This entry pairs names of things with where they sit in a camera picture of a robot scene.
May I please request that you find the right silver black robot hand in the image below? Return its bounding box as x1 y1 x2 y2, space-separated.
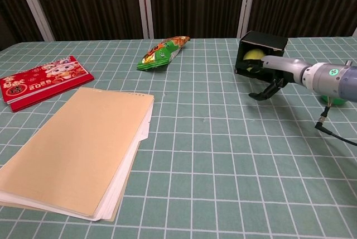
245 55 310 101

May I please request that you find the yellow tennis ball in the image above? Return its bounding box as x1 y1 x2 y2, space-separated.
243 49 267 72

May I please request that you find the black cardboard box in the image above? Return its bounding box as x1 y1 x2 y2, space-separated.
235 31 289 83

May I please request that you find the green ball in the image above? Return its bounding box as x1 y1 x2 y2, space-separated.
320 93 349 107

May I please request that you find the dark pleated screen panel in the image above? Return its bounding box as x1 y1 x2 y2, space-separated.
248 0 357 38
144 0 249 39
26 0 147 41
0 0 44 51

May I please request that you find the green checked tablecloth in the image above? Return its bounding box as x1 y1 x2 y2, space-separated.
0 36 357 239

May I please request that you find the green orange snack bag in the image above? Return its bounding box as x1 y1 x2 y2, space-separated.
136 35 191 71

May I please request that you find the beige folder with papers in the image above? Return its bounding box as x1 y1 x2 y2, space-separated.
0 87 155 222

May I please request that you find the red desk calendar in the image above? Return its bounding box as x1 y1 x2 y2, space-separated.
0 55 95 113

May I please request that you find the white screen frame post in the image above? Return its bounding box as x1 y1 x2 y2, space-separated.
13 0 55 42
236 0 259 39
134 0 155 40

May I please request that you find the black cable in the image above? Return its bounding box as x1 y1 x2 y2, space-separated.
315 98 357 147

